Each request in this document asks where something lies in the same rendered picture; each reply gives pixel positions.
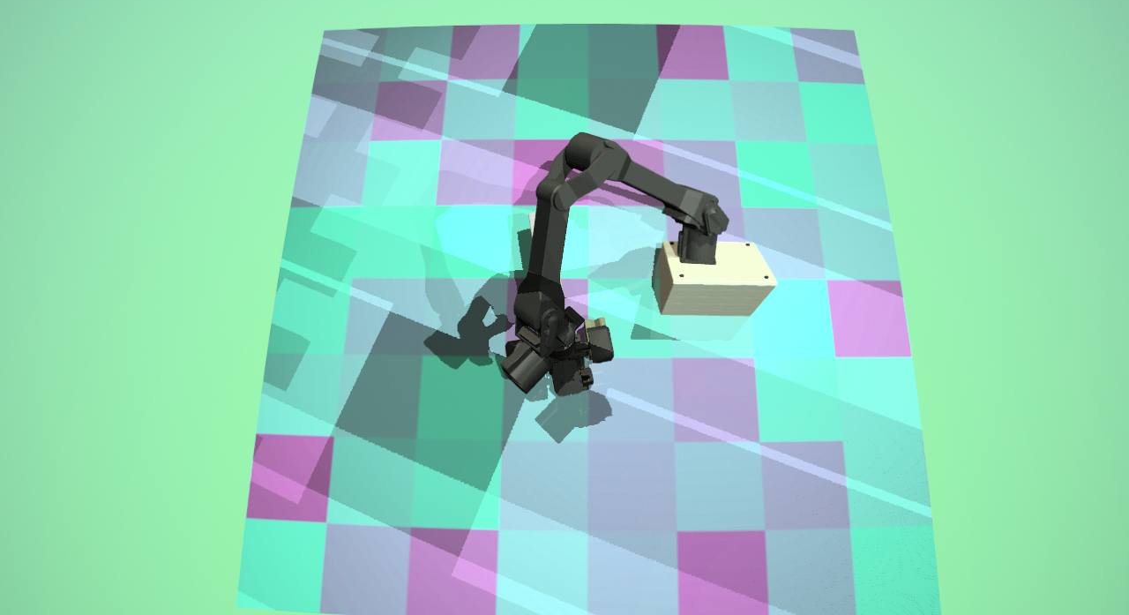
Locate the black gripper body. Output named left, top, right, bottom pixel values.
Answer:
left=505, top=326, right=614, bottom=364

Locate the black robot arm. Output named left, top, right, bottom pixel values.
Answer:
left=500, top=132, right=729, bottom=397

